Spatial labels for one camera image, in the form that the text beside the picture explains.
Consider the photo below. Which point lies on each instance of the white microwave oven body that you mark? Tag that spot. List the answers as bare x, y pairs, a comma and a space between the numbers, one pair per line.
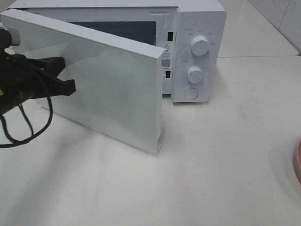
144, 29

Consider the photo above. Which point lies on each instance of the pink round plate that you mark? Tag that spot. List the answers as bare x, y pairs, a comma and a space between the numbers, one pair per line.
297, 161

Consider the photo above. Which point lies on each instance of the white round knob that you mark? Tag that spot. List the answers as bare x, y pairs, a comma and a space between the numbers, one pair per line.
200, 45
195, 74

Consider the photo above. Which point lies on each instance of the white microwave door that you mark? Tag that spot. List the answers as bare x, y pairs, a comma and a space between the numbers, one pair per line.
118, 80

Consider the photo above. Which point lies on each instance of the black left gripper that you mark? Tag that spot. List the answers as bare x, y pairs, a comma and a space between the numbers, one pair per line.
19, 81

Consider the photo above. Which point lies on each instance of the round white door button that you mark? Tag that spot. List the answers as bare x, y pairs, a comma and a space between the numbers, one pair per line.
191, 93

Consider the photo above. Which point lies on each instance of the white warning label sticker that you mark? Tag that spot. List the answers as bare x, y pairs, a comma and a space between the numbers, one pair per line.
167, 56

